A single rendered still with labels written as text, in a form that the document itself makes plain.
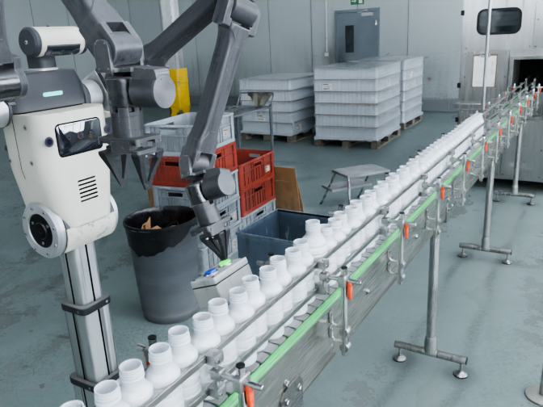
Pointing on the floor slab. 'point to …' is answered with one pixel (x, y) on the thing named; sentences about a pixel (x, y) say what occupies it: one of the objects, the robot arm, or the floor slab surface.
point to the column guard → (182, 105)
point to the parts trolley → (247, 114)
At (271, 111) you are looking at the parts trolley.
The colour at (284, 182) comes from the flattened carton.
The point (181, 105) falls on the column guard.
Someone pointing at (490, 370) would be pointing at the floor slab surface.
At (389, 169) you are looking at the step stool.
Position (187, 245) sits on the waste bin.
